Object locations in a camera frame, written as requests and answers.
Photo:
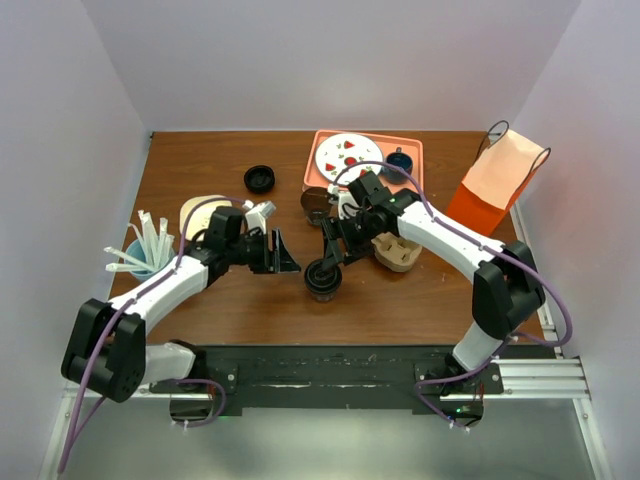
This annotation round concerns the pink serving tray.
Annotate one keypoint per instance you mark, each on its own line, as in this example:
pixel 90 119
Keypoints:
pixel 387 144

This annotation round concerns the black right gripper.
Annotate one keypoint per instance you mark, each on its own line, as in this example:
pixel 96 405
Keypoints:
pixel 354 252

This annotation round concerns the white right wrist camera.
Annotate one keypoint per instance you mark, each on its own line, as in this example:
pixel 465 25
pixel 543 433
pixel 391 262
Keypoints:
pixel 341 198

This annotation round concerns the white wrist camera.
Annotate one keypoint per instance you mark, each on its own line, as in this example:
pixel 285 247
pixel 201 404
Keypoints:
pixel 256 215
pixel 341 198

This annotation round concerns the light blue straw cup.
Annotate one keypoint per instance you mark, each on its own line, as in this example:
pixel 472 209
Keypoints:
pixel 135 251

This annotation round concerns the beige pulp cup carrier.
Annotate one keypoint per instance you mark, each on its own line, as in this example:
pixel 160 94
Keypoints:
pixel 395 253

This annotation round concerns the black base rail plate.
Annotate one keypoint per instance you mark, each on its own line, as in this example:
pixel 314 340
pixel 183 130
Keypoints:
pixel 396 377

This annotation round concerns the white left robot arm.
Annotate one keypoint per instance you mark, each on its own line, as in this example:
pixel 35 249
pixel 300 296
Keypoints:
pixel 108 352

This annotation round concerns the orange paper bag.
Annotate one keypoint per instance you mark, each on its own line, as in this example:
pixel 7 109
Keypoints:
pixel 504 164

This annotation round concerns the white watermelon pattern plate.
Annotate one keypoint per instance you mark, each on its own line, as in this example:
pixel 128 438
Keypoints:
pixel 346 156

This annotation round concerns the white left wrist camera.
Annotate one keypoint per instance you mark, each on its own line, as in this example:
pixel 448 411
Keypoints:
pixel 256 215

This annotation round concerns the cream square bowl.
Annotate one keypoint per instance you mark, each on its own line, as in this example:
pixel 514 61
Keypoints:
pixel 196 213

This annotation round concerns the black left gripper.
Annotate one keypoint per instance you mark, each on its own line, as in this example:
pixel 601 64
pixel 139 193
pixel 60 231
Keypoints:
pixel 282 261

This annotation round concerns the dark blue ceramic mug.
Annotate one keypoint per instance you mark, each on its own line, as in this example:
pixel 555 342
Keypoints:
pixel 397 164

